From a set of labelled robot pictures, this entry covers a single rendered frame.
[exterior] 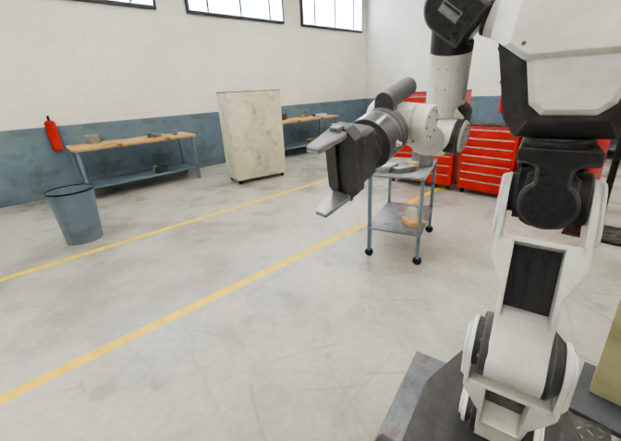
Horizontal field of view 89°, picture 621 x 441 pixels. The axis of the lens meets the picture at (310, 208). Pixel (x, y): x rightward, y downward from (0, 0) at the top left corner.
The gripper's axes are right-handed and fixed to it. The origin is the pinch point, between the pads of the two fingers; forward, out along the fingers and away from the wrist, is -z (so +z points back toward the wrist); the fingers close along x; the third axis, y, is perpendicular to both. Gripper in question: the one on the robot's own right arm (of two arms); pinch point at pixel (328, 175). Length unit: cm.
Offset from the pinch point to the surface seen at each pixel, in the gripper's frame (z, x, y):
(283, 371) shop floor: 21, -164, -66
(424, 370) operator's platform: 44, -120, 7
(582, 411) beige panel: 91, -164, 71
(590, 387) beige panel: 107, -165, 73
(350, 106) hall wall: 838, -329, -546
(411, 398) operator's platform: 29, -116, 7
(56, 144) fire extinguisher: 81, -151, -646
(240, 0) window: 533, 4, -622
